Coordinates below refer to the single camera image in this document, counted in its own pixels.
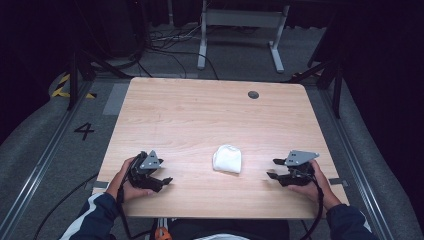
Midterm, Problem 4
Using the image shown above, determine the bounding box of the person's right hand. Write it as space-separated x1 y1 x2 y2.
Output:
287 160 343 212

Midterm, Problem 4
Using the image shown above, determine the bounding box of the white metal desk frame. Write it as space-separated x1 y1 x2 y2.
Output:
196 0 292 74

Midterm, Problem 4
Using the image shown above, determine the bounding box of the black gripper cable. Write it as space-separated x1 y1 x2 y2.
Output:
115 179 158 240
299 172 326 240

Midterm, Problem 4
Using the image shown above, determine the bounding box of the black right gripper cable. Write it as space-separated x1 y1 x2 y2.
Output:
299 172 326 240

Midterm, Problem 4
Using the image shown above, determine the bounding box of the black metal stand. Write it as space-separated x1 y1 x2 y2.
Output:
289 13 345 120
65 0 148 112

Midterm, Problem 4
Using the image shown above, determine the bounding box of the person's dark torso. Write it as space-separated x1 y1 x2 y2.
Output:
169 218 291 240

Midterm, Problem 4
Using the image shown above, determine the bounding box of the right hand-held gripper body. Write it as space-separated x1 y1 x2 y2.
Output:
278 149 321 188

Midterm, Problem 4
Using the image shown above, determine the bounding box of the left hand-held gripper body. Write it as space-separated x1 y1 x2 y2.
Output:
127 149 165 194

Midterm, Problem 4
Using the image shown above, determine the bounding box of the white sock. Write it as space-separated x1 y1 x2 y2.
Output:
212 144 243 175

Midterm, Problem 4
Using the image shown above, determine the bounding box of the orange object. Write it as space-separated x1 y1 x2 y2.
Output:
154 226 173 240

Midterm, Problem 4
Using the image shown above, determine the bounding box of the bundle of floor cables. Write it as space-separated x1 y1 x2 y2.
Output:
136 24 221 81

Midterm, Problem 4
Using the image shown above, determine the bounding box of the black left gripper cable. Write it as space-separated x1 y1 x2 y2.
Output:
115 179 158 240

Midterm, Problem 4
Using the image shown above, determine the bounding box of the yellow black hazard tape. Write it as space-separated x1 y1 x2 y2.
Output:
50 72 98 100

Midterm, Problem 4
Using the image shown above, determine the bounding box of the aluminium floor rail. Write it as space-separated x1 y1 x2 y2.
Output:
318 87 396 240
0 79 95 236

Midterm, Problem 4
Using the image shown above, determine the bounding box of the person's left hand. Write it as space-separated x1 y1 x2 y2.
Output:
105 156 155 203

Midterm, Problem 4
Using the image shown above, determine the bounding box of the black cable on floor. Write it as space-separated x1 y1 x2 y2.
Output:
32 172 100 240

